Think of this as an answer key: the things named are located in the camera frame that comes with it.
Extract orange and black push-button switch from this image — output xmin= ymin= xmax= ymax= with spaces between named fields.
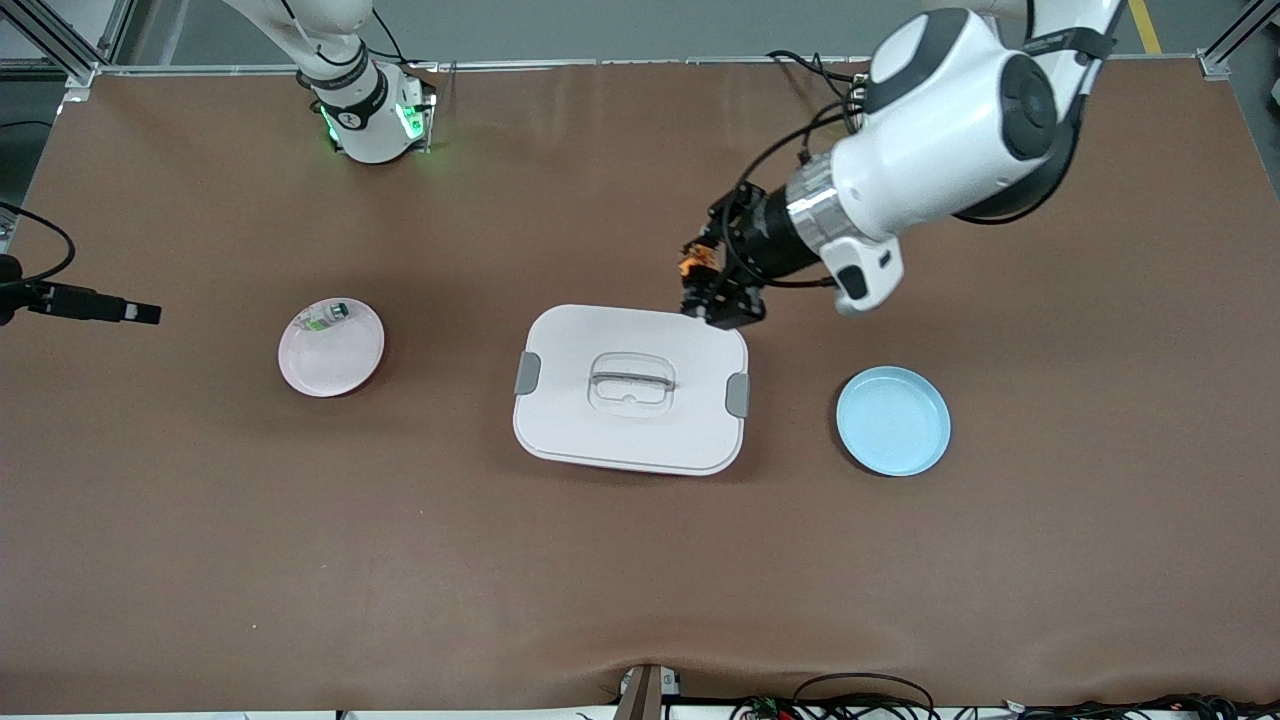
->
xmin=678 ymin=238 xmax=723 ymax=286

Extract pink box with white lid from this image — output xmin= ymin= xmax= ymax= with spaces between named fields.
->
xmin=512 ymin=304 xmax=751 ymax=477

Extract light blue round plate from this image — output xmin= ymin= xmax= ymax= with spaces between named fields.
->
xmin=836 ymin=366 xmax=952 ymax=477

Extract pale pink round plate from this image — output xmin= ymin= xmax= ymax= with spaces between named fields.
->
xmin=278 ymin=297 xmax=387 ymax=399

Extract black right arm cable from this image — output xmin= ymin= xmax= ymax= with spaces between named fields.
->
xmin=0 ymin=203 xmax=78 ymax=286

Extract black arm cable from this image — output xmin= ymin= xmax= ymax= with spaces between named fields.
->
xmin=0 ymin=203 xmax=78 ymax=286
xmin=738 ymin=98 xmax=873 ymax=201

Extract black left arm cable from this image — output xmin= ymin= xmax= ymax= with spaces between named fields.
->
xmin=738 ymin=98 xmax=873 ymax=201

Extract black arm base cables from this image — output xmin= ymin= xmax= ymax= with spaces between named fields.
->
xmin=768 ymin=50 xmax=871 ymax=106

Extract aluminium frame profile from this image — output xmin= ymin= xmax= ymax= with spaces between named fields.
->
xmin=1198 ymin=0 xmax=1280 ymax=81
xmin=0 ymin=0 xmax=136 ymax=89

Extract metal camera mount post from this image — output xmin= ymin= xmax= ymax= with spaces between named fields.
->
xmin=612 ymin=663 xmax=683 ymax=720

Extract black cable bundle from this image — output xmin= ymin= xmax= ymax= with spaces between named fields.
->
xmin=730 ymin=672 xmax=1280 ymax=720

